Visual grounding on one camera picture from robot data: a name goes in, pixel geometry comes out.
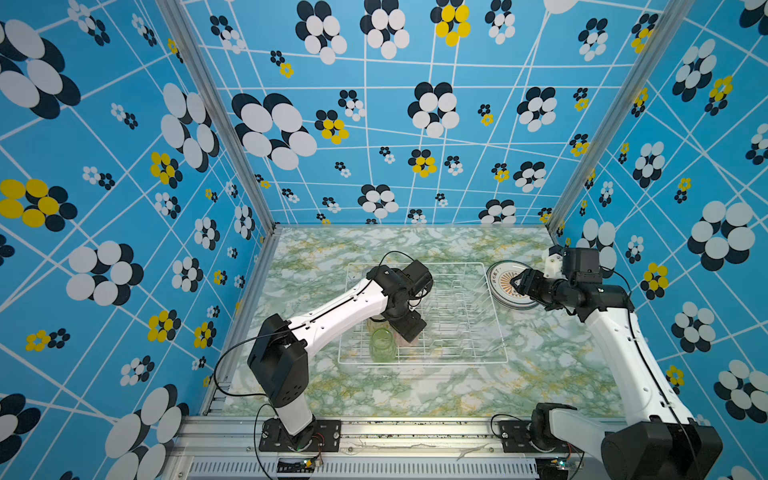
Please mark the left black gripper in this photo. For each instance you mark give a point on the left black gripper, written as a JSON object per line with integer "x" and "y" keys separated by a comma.
{"x": 412, "y": 327}

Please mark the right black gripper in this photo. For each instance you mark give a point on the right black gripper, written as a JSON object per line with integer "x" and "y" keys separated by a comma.
{"x": 529, "y": 284}

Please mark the yellow drinking glass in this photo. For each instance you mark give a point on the yellow drinking glass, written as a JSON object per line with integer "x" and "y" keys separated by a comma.
{"x": 373, "y": 325}

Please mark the green drinking glass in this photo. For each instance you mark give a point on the green drinking glass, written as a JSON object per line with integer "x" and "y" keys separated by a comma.
{"x": 382, "y": 346}

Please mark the white plate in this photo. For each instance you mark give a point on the white plate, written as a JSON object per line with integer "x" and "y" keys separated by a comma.
{"x": 500, "y": 276}

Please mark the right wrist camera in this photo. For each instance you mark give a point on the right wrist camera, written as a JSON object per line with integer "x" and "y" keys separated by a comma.
{"x": 553, "y": 262}

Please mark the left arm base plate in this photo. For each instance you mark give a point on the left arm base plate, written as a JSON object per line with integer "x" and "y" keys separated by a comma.
{"x": 320, "y": 436}

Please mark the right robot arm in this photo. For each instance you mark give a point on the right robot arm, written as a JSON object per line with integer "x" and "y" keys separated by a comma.
{"x": 661, "y": 438}

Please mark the aluminium front rail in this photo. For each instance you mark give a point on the aluminium front rail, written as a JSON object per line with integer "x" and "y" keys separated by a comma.
{"x": 499, "y": 447}

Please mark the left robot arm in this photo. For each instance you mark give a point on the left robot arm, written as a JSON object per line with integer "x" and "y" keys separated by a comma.
{"x": 283, "y": 349}

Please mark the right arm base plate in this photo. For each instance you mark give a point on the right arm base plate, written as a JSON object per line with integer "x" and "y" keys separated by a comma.
{"x": 518, "y": 436}

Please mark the white wire dish rack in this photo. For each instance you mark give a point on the white wire dish rack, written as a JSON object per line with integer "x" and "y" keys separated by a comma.
{"x": 462, "y": 325}

